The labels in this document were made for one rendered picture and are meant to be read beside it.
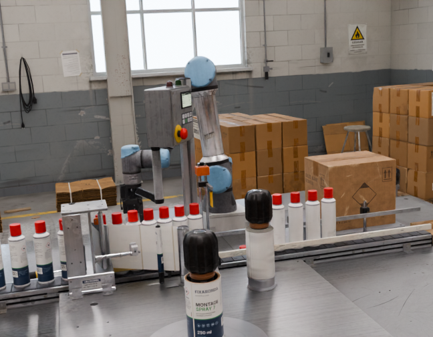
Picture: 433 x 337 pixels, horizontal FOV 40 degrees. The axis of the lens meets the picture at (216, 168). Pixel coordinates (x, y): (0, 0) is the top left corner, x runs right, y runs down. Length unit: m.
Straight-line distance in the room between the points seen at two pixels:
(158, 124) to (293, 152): 3.83
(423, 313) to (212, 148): 1.00
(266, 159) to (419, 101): 1.49
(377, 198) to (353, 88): 6.16
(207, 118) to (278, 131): 3.35
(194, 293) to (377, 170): 1.26
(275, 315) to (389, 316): 0.34
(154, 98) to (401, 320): 1.01
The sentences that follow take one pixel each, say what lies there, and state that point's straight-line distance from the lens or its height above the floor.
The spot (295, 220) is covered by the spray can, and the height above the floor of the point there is 0.99.
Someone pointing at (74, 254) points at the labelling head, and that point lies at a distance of 1.82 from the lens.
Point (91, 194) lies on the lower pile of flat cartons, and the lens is 6.40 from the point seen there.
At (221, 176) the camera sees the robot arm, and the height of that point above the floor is 1.11.
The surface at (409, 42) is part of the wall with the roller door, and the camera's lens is 8.54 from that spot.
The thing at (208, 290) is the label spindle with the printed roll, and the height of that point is 1.05.
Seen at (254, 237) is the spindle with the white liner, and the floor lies 1.05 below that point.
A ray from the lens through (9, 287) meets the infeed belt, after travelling 2.03.
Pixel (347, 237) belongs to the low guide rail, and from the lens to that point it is 2.17.
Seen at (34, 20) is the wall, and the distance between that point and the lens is 7.33.
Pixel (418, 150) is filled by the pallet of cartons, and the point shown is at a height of 0.59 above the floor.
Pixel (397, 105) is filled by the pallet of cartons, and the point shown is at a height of 0.98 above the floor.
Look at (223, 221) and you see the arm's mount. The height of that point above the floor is 0.89.
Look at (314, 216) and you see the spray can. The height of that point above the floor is 1.00.
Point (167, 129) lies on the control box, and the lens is 1.93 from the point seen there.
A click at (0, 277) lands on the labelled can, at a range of 1.99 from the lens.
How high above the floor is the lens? 1.59
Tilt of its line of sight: 11 degrees down
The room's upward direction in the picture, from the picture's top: 3 degrees counter-clockwise
